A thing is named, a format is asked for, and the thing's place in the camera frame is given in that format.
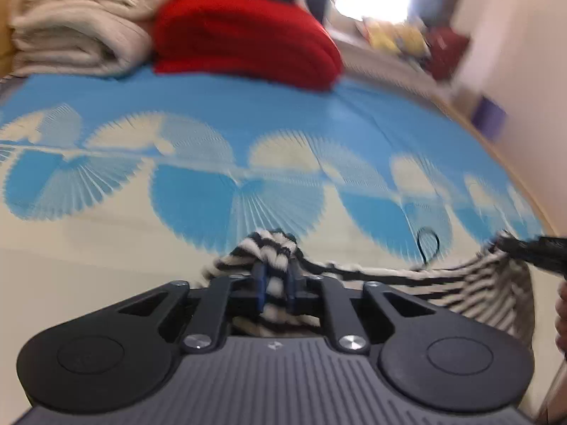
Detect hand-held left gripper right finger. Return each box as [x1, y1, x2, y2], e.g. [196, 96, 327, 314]
[286, 270, 437, 355]

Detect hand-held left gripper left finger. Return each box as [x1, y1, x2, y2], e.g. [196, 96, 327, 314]
[117, 263, 269, 355]

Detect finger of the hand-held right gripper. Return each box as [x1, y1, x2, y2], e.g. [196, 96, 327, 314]
[495, 236, 539, 261]

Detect striped hooded shirt grey vest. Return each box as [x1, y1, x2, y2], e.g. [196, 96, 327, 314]
[201, 227, 538, 350]

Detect person's right hand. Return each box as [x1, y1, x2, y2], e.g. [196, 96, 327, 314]
[555, 281, 567, 357]

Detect purple bin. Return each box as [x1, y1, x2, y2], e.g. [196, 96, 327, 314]
[471, 96, 509, 137]

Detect fan print bed mat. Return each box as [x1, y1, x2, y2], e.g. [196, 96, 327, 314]
[0, 68, 556, 319]

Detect red folded blanket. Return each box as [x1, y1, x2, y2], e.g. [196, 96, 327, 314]
[152, 0, 344, 92]

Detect wooden headboard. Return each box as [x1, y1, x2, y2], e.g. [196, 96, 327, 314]
[0, 0, 23, 78]

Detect wooden bed frame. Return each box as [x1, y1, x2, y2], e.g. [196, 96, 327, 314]
[436, 95, 560, 235]

